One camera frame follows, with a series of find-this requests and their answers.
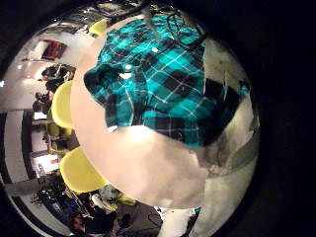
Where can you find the teal black plaid shirt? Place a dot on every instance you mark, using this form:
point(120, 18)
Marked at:
point(158, 85)

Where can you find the large yellow chair with label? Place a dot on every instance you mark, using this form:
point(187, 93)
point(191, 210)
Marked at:
point(80, 171)

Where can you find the person in dark clothes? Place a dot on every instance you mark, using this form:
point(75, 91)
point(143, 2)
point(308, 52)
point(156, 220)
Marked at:
point(94, 214)

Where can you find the yellow shell chair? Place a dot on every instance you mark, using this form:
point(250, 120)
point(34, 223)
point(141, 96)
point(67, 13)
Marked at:
point(62, 105)
point(98, 27)

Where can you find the white desk with red item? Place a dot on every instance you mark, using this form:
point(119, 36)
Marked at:
point(46, 163)

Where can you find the seated person with dark hair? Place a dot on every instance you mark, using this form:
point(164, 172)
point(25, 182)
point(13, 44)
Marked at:
point(42, 102)

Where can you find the red wall poster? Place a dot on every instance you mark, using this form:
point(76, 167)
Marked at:
point(54, 50)

